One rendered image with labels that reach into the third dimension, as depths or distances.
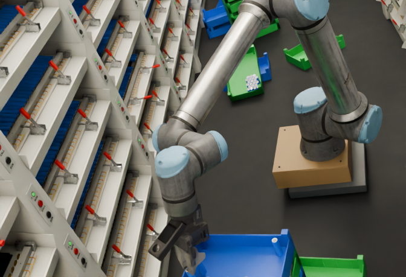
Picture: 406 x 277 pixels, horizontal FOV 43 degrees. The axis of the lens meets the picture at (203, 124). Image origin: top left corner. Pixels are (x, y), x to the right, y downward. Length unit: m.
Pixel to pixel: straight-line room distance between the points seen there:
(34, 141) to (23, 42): 0.30
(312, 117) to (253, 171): 0.54
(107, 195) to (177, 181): 0.55
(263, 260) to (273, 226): 0.65
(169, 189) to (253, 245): 0.40
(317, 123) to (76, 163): 0.94
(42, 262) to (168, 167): 0.41
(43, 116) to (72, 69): 0.28
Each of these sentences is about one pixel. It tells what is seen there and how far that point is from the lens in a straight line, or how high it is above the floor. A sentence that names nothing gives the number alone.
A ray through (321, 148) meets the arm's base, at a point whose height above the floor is 0.21.
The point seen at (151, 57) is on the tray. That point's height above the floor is 0.55.
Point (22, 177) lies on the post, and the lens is 1.36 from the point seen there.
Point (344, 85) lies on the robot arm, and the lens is 1.83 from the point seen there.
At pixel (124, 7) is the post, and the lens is 2.52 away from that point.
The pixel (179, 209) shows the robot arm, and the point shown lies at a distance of 1.33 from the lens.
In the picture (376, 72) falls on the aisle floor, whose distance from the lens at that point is 2.90.
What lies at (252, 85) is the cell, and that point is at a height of 0.07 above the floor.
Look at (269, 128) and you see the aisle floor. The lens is 2.70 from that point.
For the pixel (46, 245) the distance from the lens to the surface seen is 1.43.
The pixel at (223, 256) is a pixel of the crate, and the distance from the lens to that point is 1.61.
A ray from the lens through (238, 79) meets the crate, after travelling 3.06.
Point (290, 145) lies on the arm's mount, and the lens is 2.29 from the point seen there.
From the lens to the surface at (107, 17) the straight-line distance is 2.16.
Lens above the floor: 1.58
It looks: 33 degrees down
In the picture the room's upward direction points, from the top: 24 degrees counter-clockwise
